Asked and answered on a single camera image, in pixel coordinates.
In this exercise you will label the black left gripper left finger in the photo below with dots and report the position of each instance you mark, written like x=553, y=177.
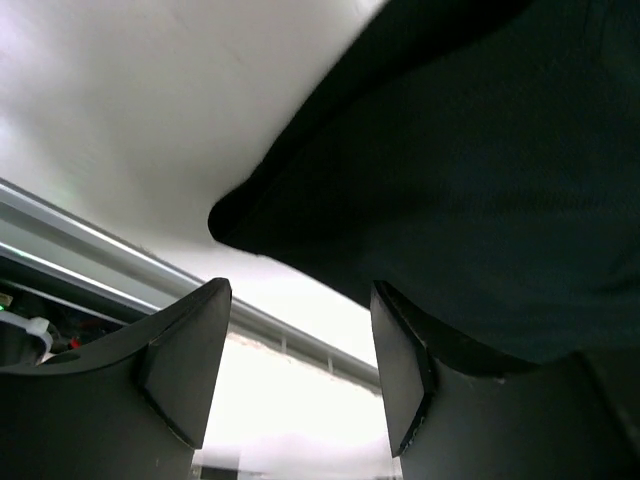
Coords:
x=180, y=365

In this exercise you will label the aluminium front rail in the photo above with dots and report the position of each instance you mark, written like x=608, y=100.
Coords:
x=47, y=238

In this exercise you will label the black shorts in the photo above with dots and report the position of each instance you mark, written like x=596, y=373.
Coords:
x=482, y=157

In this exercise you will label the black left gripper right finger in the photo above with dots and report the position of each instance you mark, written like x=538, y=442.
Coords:
x=404, y=367

